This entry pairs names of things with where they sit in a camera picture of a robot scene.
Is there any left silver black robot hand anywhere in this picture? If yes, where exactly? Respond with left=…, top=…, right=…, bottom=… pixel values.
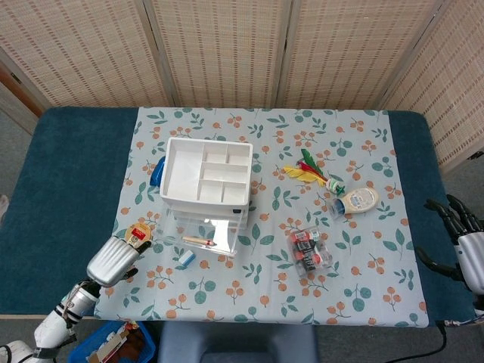
left=85, top=234, right=153, bottom=287

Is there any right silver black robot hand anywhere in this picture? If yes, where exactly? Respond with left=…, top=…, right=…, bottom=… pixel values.
left=415, top=194, right=484, bottom=294

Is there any white blue mahjong tile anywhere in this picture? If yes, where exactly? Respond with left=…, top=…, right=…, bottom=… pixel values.
left=177, top=248, right=197, bottom=266

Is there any clear plastic drawer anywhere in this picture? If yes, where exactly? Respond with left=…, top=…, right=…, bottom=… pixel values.
left=155, top=209, right=243, bottom=258

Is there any blue plastic object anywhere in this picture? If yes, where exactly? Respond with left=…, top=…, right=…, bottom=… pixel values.
left=150, top=157, right=167, bottom=187

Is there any white drawer organizer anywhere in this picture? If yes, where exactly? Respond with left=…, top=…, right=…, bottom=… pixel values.
left=159, top=136, right=253, bottom=228

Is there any clear plastic tomato container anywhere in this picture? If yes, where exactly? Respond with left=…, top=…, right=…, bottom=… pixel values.
left=286, top=225, right=334, bottom=279

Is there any round yellow tin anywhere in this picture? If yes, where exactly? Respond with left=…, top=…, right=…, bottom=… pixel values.
left=124, top=222, right=153, bottom=247

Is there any cardboard piece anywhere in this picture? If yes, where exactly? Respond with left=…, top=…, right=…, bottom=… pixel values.
left=87, top=327, right=130, bottom=363

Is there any wooden pencil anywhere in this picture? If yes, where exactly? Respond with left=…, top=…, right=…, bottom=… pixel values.
left=182, top=236, right=217, bottom=247

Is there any blue plastic bin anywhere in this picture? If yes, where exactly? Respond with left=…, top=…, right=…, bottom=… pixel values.
left=67, top=320, right=158, bottom=363

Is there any dark blue table cover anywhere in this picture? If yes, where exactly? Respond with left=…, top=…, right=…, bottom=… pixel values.
left=0, top=107, right=477, bottom=318

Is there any mayonnaise squeeze bottle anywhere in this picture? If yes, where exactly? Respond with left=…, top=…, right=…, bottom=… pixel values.
left=327, top=186, right=380, bottom=219

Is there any floral tablecloth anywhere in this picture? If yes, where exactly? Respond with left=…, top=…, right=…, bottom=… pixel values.
left=93, top=107, right=430, bottom=327

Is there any blue-grey chair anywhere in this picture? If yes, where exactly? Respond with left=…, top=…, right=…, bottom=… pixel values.
left=157, top=324, right=318, bottom=363

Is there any colourful feather shuttlecock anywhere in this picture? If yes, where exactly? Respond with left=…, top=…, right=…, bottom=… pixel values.
left=283, top=148, right=347, bottom=196

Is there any woven folding screen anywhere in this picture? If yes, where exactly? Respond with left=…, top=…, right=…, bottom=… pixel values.
left=0, top=0, right=484, bottom=175

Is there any black cable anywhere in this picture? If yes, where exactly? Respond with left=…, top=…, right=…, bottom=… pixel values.
left=400, top=321, right=448, bottom=363

